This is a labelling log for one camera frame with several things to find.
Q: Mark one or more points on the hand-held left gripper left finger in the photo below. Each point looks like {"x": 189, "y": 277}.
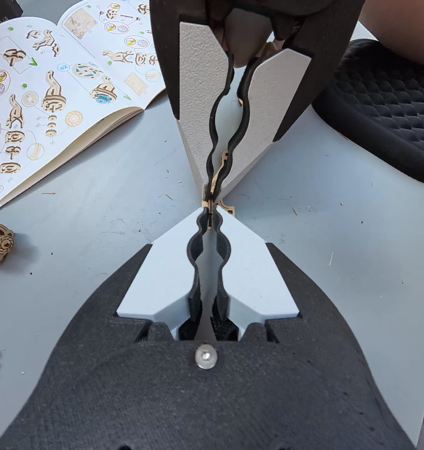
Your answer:
{"x": 155, "y": 281}

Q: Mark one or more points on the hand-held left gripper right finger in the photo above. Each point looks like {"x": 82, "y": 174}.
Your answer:
{"x": 257, "y": 281}

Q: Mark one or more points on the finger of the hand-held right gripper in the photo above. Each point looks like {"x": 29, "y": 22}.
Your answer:
{"x": 268, "y": 102}
{"x": 196, "y": 88}

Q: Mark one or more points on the curved wooden model part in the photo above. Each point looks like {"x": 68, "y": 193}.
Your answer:
{"x": 229, "y": 208}

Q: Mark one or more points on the small wooden model part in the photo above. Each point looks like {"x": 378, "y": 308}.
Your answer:
{"x": 209, "y": 212}

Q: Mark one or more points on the person's right forearm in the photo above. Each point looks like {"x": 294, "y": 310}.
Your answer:
{"x": 402, "y": 31}

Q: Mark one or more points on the person's right hand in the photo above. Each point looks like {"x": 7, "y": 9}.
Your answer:
{"x": 238, "y": 42}

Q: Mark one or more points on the black quilted wrist rest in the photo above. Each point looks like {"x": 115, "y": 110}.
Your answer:
{"x": 381, "y": 105}

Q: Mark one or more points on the open instruction booklet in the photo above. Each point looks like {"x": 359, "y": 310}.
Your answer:
{"x": 67, "y": 105}

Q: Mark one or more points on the black device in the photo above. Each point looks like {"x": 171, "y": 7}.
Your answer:
{"x": 2, "y": 12}

